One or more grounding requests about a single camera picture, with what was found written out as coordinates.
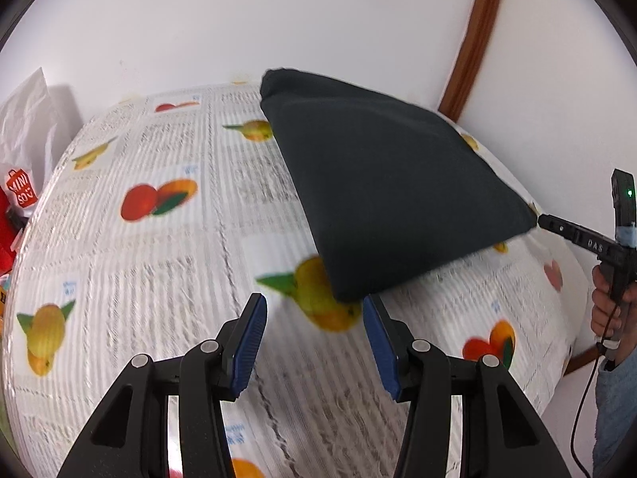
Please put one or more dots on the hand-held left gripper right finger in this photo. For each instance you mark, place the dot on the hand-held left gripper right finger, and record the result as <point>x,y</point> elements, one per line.
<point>380,348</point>

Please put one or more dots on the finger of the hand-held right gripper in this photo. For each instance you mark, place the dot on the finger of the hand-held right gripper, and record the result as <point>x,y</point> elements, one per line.
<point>577,236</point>

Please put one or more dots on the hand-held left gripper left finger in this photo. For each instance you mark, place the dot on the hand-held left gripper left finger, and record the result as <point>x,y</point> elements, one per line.
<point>249,346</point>

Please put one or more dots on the black garment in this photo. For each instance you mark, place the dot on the black garment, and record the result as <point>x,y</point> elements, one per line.
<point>388,184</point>

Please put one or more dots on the person's right forearm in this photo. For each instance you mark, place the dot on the person's right forearm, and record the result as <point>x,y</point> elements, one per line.
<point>617,408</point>

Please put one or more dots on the person's right hand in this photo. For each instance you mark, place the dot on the person's right hand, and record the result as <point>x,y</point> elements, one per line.
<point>602,308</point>

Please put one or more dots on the fruit print tablecloth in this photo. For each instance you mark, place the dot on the fruit print tablecloth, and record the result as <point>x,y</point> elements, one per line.
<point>149,284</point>

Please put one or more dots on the brown wooden baseboard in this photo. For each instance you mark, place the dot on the brown wooden baseboard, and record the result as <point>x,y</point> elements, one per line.
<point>582,362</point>

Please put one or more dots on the brown wooden door trim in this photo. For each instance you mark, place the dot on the brown wooden door trim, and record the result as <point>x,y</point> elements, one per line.
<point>473,35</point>

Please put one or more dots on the red bag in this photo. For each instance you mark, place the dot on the red bag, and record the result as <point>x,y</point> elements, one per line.
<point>7,239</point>

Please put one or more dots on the white plastic bag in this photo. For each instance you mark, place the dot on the white plastic bag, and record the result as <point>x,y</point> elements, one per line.
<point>25,119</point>

